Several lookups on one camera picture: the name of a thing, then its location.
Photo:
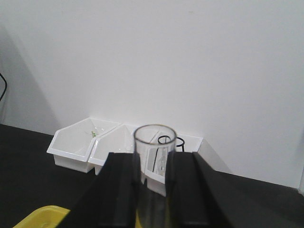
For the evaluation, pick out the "white storage bin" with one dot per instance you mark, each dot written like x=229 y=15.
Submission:
x=155 y=150
x=71 y=146
x=118 y=140

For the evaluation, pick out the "right white storage bin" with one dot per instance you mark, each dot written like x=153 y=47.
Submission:
x=155 y=150

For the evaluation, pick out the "yellow plastic tray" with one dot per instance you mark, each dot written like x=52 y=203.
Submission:
x=45 y=217

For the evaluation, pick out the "tall clear test tube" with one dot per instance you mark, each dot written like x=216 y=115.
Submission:
x=152 y=206

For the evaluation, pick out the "left white storage bin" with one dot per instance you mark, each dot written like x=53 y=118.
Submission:
x=71 y=146

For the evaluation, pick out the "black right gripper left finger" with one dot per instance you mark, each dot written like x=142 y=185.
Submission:
x=111 y=200

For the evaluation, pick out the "middle white storage bin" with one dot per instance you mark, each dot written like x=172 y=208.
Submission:
x=118 y=140

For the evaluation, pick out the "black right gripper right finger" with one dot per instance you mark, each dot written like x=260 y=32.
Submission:
x=201 y=197

